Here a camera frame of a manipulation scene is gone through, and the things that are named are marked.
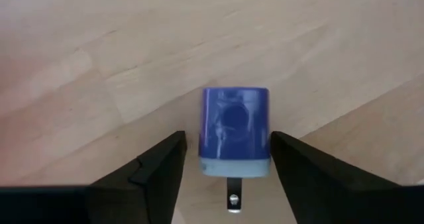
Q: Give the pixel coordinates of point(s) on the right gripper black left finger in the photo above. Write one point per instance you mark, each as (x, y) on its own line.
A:
(132, 191)

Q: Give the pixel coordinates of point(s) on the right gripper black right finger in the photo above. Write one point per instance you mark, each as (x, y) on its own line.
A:
(331, 191)

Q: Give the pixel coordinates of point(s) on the purple and white wall charger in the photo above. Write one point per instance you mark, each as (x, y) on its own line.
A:
(235, 124)

